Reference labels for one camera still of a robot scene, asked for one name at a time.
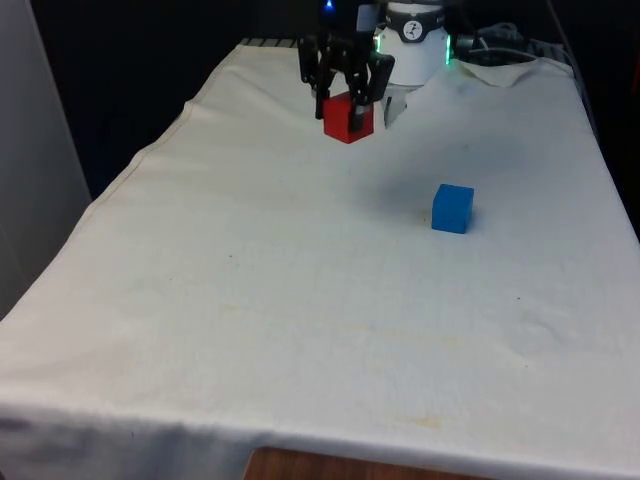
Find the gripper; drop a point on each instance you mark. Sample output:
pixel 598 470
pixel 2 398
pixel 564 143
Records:
pixel 342 17

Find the red cube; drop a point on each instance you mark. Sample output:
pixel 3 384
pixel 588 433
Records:
pixel 341 119

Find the blue cube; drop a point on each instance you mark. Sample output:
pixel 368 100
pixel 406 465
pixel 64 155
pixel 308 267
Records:
pixel 451 210

